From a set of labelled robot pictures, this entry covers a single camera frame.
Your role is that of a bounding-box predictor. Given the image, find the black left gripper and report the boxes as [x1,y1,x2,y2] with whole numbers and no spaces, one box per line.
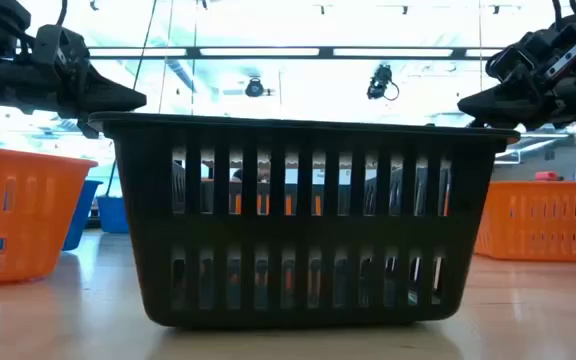
[30,23,148,140]

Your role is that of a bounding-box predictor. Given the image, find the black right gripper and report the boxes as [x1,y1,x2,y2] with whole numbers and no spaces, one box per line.
[457,9,576,134]

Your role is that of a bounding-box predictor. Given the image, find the black slotted plastic basket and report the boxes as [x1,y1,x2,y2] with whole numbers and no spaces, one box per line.
[87,111,521,330]

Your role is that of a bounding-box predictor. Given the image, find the blue plastic basket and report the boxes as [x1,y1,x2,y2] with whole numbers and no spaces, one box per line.
[62,179,104,252]
[96,195,131,235]

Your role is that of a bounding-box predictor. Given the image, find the orange plastic basket small slots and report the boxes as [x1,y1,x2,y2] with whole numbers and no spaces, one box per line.
[473,180,576,264]

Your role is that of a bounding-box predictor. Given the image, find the orange plastic basket large slots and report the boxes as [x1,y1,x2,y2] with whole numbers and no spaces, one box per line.
[0,144,99,289]

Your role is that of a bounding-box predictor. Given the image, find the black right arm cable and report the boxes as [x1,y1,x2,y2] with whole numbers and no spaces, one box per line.
[551,0,576,20]

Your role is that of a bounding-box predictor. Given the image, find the round black overhead camera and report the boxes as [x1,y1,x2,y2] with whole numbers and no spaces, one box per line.
[244,76,275,99]

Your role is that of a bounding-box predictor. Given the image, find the black overhead frame bar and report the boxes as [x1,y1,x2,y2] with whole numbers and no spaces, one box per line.
[86,45,505,62]

